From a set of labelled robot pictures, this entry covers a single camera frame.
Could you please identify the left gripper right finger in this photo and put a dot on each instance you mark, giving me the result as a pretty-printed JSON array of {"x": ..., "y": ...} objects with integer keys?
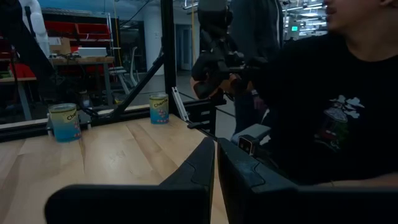
[{"x": 264, "y": 202}]

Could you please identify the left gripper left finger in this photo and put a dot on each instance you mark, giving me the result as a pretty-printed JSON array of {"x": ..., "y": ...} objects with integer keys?
[{"x": 174, "y": 202}]

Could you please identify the tall cherries label can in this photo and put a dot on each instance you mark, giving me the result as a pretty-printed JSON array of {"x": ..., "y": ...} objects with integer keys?
[
  {"x": 159, "y": 109},
  {"x": 65, "y": 123}
]

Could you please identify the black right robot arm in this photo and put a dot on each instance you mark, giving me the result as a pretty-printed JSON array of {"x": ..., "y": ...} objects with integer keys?
[{"x": 31, "y": 53}]

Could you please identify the person's forearm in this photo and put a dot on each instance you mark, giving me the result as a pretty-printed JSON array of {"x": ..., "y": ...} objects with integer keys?
[{"x": 367, "y": 180}]

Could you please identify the red storage bin shelf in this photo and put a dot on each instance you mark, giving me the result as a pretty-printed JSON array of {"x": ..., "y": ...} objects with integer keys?
[{"x": 90, "y": 31}]

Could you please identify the person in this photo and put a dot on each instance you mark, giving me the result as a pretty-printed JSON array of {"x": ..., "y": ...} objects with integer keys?
[
  {"x": 326, "y": 109},
  {"x": 255, "y": 31}
]

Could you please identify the person's hand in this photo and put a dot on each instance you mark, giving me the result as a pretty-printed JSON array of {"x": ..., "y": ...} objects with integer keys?
[{"x": 239, "y": 85}]

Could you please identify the white office chair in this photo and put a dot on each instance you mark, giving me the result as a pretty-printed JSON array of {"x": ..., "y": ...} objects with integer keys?
[{"x": 118, "y": 71}]

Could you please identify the wooden workbench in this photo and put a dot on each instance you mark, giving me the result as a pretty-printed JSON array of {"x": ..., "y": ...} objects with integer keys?
[{"x": 81, "y": 60}]

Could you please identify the green lit sign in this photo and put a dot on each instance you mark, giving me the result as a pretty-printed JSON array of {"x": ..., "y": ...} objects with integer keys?
[{"x": 294, "y": 28}]

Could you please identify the cardboard box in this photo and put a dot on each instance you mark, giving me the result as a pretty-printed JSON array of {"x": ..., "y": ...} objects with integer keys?
[{"x": 59, "y": 46}]

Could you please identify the red plastic bin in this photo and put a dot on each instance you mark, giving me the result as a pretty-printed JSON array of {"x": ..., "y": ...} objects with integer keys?
[{"x": 23, "y": 71}]

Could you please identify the white humanoid figure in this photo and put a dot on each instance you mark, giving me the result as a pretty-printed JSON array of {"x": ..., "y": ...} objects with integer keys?
[{"x": 38, "y": 25}]

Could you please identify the small table-level camera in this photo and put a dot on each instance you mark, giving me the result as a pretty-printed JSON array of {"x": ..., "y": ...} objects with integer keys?
[{"x": 247, "y": 144}]

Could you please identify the silver angle bracket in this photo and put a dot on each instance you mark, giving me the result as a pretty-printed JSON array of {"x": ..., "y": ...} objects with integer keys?
[{"x": 180, "y": 104}]

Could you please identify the black aluminium rig frame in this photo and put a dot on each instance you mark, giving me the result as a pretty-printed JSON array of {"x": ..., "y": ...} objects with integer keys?
[{"x": 169, "y": 62}]

